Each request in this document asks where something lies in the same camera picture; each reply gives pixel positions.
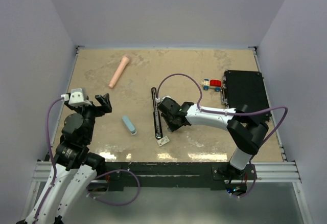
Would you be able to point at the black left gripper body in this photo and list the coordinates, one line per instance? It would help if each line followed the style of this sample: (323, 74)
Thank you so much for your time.
(90, 112)

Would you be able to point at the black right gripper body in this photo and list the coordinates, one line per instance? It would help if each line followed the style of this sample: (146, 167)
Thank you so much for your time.
(172, 125)

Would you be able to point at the black stapler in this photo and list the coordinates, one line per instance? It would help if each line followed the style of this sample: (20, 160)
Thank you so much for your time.
(156, 116)

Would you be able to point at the grey staple box sleeve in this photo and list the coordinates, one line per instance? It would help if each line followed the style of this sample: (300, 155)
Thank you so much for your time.
(163, 141)

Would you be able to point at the light blue small stapler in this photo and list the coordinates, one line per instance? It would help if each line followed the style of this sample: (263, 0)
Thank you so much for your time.
(129, 125)

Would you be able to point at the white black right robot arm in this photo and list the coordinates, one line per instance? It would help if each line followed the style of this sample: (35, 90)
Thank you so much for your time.
(248, 132)

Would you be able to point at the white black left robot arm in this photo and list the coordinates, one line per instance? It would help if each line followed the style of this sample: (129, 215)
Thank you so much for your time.
(73, 166)

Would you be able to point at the pink toy microphone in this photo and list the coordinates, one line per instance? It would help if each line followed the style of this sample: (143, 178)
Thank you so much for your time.
(125, 60)

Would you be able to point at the red toy block car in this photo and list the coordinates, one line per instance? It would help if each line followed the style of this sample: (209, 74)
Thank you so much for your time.
(211, 84)

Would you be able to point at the black hard case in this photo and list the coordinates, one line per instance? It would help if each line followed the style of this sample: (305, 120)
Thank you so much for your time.
(244, 87)

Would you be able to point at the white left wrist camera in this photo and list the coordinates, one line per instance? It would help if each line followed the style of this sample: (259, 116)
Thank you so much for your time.
(77, 97)

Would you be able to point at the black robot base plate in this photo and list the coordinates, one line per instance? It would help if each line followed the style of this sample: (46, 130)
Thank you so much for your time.
(215, 176)

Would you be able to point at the aluminium frame rail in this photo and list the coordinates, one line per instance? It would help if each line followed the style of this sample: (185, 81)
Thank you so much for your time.
(277, 172)

